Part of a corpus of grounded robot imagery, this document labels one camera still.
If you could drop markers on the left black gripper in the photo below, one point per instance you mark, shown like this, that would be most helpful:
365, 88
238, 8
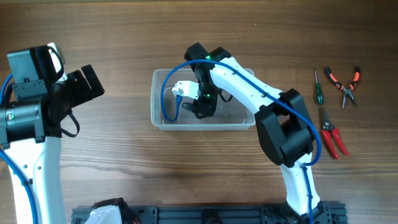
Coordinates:
84, 93

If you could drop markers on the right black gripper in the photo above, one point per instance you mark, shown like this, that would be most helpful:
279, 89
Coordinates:
208, 107

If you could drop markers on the clear plastic container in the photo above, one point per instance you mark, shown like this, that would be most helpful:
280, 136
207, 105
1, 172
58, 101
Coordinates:
228, 116

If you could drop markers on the green handled screwdriver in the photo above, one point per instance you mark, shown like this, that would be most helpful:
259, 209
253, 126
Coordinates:
318, 89

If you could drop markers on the red handled cutters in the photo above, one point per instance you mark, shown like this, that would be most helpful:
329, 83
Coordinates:
329, 133

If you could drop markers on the orange black pliers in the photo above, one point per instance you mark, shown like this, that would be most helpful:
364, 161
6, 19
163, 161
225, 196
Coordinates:
347, 90

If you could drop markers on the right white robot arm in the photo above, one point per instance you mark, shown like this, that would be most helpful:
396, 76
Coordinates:
285, 131

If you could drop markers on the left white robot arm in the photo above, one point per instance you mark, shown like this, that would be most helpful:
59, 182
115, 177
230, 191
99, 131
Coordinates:
35, 98

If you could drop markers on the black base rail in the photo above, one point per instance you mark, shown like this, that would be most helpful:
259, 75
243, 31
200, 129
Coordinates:
329, 212

